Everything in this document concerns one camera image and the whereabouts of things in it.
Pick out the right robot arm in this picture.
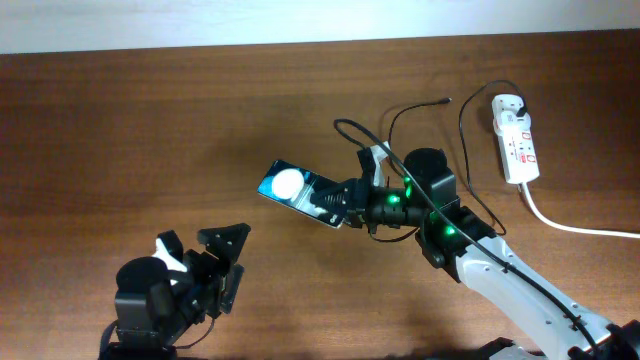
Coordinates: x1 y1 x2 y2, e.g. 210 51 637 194
311 148 639 359

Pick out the black smartphone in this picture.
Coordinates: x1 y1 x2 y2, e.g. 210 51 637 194
257 159 343 229

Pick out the white USB charger plug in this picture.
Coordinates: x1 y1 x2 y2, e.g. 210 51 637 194
493 111 531 136

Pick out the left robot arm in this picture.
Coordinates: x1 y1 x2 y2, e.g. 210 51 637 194
98 223 251 359

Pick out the white power strip cord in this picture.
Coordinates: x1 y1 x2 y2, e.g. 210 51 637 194
517 181 640 240

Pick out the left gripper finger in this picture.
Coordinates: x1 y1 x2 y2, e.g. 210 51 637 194
197 223 251 264
220 264 245 314

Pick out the black charger cable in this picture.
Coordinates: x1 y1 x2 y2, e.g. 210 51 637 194
387 79 529 237

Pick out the white power strip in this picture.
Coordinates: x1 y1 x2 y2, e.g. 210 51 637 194
491 94 540 185

